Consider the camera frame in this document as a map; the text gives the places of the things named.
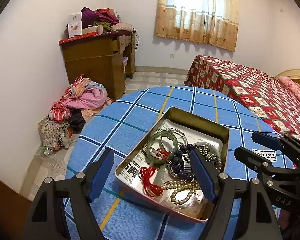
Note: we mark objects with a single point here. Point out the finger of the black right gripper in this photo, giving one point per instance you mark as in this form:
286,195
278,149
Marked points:
257,162
289,146

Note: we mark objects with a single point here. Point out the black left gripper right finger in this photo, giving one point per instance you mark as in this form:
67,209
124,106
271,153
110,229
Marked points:
256,217

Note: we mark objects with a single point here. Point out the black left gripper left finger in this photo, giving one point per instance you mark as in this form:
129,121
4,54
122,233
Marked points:
46,217

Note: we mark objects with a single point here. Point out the green jade bangle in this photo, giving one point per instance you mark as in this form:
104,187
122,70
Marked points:
161,147

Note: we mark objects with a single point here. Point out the pink pillow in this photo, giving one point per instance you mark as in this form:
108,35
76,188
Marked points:
291,85

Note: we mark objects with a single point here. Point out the red patterned bedspread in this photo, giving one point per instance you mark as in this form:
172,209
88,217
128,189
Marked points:
265,96

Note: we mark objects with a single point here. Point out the blue plaid tablecloth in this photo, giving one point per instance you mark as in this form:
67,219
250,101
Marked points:
120,213

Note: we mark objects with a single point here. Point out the clothes pile on floor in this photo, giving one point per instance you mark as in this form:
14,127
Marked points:
82,100

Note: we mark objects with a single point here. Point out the beige floral window curtain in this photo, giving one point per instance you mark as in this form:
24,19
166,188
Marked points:
213,22

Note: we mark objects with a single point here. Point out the brown wooden desk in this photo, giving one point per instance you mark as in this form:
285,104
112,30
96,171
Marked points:
106,59

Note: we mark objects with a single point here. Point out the red flat box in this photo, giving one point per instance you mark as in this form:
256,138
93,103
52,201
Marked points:
78,37

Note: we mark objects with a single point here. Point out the white product box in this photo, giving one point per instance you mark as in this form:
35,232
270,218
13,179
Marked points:
75,24

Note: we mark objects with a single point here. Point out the pile of clothes on desk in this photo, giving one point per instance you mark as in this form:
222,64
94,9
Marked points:
101,17

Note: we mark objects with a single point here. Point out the white wall socket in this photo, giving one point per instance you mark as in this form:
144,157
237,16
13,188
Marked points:
172,55

